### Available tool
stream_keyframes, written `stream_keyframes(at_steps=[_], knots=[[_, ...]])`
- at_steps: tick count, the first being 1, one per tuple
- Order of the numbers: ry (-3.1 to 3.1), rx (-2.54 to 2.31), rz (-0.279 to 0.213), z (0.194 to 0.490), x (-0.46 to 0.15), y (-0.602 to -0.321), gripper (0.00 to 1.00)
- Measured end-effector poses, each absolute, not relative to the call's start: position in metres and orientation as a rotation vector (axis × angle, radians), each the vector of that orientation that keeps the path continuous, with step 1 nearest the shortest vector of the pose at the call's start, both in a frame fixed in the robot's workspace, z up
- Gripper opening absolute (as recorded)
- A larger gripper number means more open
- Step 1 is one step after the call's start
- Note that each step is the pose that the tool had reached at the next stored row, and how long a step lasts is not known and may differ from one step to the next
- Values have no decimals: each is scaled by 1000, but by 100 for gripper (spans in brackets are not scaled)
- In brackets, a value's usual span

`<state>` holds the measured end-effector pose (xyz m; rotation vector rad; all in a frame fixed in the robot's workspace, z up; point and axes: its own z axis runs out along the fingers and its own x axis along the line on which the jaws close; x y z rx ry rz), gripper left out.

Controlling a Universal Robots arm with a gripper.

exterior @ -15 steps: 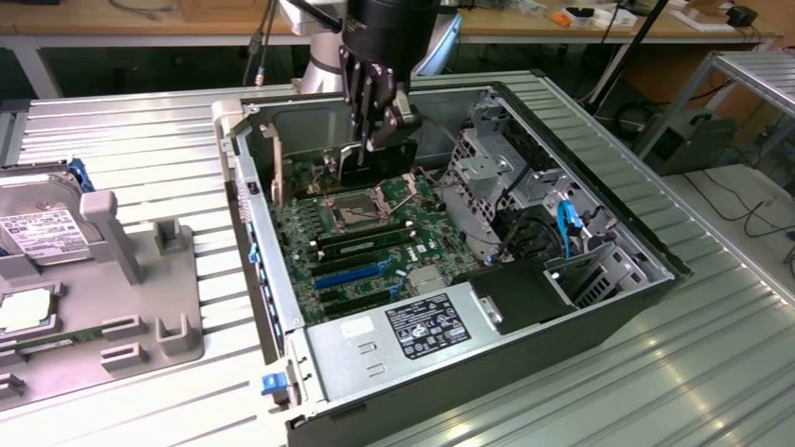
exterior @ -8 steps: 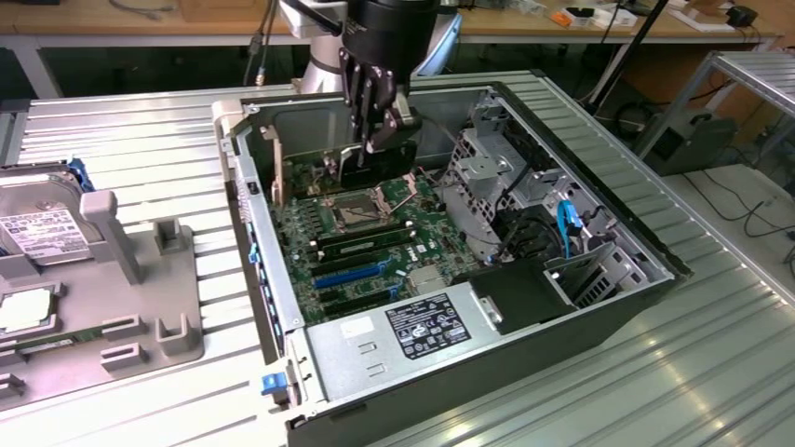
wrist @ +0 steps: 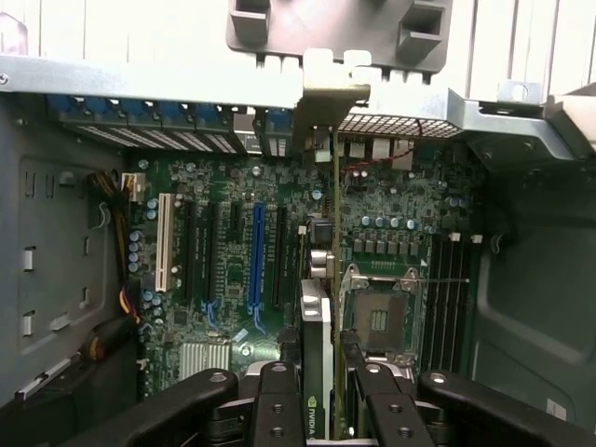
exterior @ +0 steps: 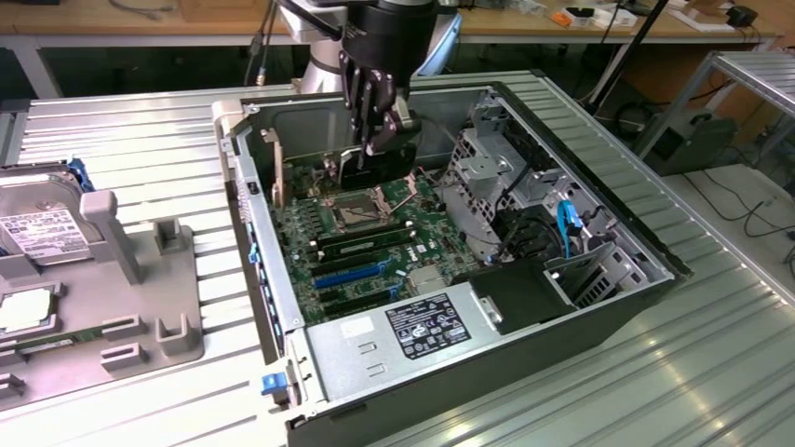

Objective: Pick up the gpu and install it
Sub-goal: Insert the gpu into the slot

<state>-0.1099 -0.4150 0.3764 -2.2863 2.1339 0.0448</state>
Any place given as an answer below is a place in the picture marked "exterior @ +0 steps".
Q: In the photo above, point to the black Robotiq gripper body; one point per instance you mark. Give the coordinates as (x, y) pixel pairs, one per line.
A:
(390, 32)

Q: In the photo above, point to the Nvidia Quadro graphics card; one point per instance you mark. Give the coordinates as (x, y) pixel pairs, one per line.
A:
(378, 172)

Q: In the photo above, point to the metal socket cover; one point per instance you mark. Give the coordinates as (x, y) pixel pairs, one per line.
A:
(406, 195)

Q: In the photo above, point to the thin metal locking lever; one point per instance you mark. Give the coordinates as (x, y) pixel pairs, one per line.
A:
(326, 195)

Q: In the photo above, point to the metal disk bay cage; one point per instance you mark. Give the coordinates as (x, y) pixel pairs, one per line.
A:
(477, 172)

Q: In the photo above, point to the CPU socket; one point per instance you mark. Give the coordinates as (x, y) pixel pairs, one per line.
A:
(356, 214)

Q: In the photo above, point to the green motherboard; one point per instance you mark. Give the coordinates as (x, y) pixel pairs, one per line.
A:
(428, 233)

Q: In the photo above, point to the green RAM stick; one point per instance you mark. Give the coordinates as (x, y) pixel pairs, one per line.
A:
(365, 243)
(42, 343)

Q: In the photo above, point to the white box with orange tag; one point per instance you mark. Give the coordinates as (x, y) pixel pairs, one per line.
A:
(561, 18)

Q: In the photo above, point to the black expansion slot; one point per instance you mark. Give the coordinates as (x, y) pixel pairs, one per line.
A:
(356, 307)
(344, 294)
(344, 267)

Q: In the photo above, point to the blue expansion slot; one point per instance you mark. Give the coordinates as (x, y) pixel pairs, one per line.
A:
(348, 277)

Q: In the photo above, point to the silver chipset heat sink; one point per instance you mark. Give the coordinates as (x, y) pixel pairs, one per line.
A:
(425, 279)

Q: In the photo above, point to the blue card retention clip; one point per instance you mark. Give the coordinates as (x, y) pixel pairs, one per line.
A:
(252, 257)

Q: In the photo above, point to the wooden desk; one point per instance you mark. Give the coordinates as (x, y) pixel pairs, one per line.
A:
(124, 25)

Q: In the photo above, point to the black slanted pole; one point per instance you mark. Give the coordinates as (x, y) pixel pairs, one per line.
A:
(639, 35)

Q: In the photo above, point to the black plastic shroud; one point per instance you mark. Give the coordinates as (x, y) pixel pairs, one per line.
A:
(514, 293)

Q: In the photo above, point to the perforated grey disk bay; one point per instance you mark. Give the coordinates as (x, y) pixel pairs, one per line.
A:
(596, 274)

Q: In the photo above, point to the white flat box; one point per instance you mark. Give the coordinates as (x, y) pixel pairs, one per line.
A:
(701, 21)

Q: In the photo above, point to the grey power supply unit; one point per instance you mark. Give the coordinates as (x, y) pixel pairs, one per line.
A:
(348, 354)

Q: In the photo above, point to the black floor unit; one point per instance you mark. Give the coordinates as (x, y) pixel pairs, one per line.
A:
(701, 139)

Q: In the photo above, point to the black power adapter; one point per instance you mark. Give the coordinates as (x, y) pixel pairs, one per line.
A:
(741, 15)

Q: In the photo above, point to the open black PC case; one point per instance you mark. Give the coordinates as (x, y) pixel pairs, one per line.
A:
(472, 386)

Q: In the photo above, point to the hard disk with blue carrier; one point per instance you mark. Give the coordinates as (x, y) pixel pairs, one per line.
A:
(37, 228)

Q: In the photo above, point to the blue case release latch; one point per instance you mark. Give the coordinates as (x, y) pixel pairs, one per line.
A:
(272, 384)

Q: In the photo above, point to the grey plastic parts rack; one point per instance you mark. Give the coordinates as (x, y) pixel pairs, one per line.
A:
(93, 298)

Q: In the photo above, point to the silver CPU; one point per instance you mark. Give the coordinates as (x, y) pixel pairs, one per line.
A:
(21, 312)

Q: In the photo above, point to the black chassis intrusion switch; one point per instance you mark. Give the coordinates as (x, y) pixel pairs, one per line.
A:
(253, 188)

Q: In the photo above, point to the metal frame slatted table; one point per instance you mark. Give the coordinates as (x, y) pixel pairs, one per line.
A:
(763, 70)

